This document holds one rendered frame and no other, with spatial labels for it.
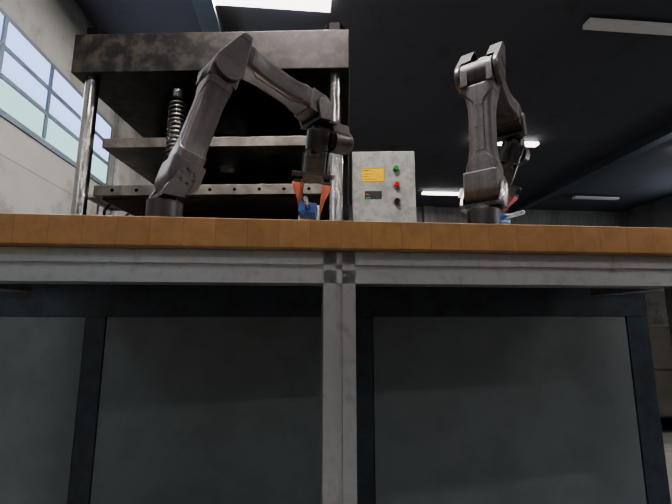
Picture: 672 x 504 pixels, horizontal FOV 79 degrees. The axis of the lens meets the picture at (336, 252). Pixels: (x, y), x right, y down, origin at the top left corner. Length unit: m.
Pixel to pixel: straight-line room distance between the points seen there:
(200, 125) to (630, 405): 1.10
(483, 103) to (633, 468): 0.85
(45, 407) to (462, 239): 1.01
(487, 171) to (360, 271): 0.39
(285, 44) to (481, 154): 1.43
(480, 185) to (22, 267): 0.75
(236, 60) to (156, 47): 1.38
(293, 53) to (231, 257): 1.62
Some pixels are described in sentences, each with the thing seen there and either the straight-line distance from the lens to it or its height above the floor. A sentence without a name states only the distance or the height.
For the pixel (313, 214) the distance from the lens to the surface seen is 1.01.
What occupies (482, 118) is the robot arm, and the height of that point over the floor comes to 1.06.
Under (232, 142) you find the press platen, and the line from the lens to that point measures 2.10.
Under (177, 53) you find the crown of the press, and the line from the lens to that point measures 2.25.
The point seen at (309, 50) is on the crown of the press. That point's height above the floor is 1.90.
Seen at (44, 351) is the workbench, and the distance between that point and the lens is 1.22.
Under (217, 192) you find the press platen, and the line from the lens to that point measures 2.00.
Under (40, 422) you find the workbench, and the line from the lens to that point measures 1.23.
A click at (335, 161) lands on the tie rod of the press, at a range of 1.88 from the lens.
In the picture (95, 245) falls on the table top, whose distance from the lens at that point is 0.62.
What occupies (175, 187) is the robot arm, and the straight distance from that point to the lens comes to 0.78.
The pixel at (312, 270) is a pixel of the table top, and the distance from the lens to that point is 0.57.
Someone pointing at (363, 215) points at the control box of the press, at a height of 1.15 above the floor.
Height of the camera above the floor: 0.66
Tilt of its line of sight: 10 degrees up
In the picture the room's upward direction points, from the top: straight up
